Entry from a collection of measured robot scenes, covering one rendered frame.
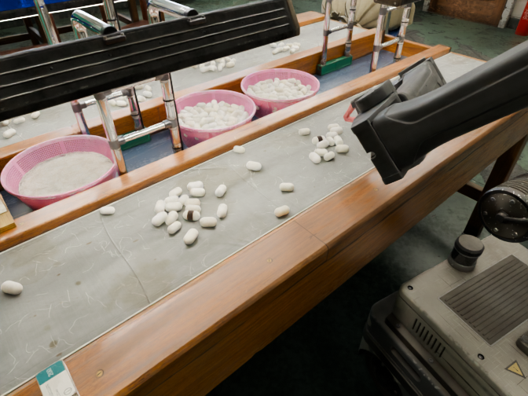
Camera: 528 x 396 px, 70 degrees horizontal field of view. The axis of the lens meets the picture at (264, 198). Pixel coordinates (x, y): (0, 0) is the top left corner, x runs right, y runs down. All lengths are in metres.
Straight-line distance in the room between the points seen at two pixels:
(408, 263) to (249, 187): 1.07
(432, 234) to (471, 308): 0.91
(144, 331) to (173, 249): 0.19
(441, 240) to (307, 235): 1.28
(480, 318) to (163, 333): 0.76
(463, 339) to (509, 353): 0.09
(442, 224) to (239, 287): 1.52
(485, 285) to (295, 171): 0.59
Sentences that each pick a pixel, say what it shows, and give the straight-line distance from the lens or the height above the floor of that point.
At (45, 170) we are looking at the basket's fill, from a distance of 1.11.
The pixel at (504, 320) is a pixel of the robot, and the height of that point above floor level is 0.48.
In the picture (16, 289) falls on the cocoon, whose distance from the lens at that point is 0.79.
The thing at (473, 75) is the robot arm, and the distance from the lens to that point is 0.40.
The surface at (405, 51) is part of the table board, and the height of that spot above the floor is 0.70.
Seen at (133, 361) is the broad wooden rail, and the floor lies 0.76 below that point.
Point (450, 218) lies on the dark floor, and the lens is 2.10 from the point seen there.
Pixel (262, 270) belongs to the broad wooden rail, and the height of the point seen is 0.76.
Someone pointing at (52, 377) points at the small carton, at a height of 0.78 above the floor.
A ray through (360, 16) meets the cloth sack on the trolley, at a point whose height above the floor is 0.35.
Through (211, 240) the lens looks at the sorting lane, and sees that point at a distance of 0.77.
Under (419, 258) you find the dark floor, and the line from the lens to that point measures 1.84.
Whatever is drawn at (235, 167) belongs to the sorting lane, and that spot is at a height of 0.74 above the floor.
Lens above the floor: 1.29
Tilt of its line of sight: 40 degrees down
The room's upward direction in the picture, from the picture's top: 1 degrees counter-clockwise
